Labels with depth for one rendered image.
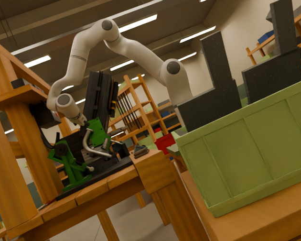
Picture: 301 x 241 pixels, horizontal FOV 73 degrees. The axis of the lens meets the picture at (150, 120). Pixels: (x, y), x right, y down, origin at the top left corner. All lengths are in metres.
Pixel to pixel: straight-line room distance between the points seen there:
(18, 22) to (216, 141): 5.52
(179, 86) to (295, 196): 0.75
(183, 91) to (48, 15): 4.82
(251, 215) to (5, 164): 0.89
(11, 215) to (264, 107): 0.96
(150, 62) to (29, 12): 4.84
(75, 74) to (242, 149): 0.93
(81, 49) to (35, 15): 4.54
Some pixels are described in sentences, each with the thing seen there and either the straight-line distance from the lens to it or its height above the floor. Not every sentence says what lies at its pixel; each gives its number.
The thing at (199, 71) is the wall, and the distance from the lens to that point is 11.90.
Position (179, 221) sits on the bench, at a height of 0.59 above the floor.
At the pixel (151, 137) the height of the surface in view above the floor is 0.89.
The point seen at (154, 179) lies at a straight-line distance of 0.92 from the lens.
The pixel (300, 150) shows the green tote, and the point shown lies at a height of 0.84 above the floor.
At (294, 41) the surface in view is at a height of 1.04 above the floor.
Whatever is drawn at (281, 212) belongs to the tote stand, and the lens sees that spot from 0.41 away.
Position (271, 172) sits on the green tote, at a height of 0.83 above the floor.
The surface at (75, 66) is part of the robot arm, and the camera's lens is 1.16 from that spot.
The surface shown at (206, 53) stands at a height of 1.10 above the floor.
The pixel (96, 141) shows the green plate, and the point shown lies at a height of 1.10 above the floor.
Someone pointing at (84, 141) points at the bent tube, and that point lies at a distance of 1.52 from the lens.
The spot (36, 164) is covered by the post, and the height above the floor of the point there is 1.11.
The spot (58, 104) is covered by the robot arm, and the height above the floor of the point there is 1.32.
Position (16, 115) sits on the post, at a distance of 1.45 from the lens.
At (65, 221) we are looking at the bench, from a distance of 1.07.
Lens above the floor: 0.99
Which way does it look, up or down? 3 degrees up
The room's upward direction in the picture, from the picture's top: 25 degrees counter-clockwise
